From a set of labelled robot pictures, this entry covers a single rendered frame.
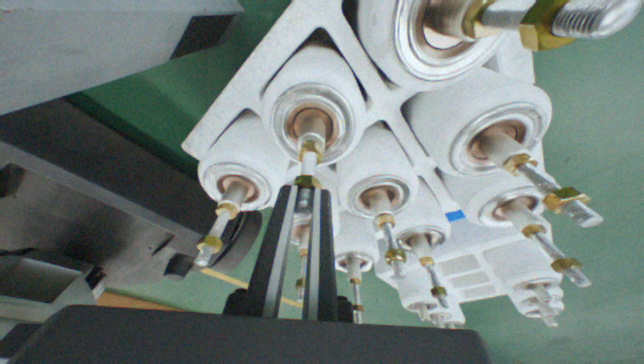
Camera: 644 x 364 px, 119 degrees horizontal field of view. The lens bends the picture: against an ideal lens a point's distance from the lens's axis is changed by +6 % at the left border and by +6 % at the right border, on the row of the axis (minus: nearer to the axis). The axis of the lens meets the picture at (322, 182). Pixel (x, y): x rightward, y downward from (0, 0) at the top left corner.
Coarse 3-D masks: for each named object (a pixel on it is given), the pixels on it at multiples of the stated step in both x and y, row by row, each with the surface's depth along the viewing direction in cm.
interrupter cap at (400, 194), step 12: (360, 180) 21; (372, 180) 20; (384, 180) 21; (396, 180) 20; (348, 192) 22; (360, 192) 22; (372, 192) 22; (396, 192) 22; (408, 192) 22; (348, 204) 23; (360, 204) 23; (396, 204) 23; (408, 204) 23; (360, 216) 25; (372, 216) 25
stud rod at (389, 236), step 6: (384, 228) 19; (390, 228) 19; (384, 234) 19; (390, 234) 19; (390, 240) 18; (390, 246) 18; (396, 246) 18; (396, 264) 16; (402, 264) 17; (396, 270) 16; (402, 270) 16; (396, 276) 16; (402, 276) 16
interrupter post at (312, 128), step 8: (304, 120) 16; (312, 120) 16; (320, 120) 16; (304, 128) 15; (312, 128) 15; (320, 128) 15; (304, 136) 14; (312, 136) 14; (320, 136) 14; (320, 144) 15
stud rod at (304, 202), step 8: (304, 160) 13; (312, 160) 13; (304, 168) 12; (312, 168) 12; (304, 192) 10; (312, 192) 11; (296, 200) 10; (304, 200) 10; (312, 200) 10; (296, 208) 10; (304, 208) 10; (312, 208) 10; (304, 216) 10
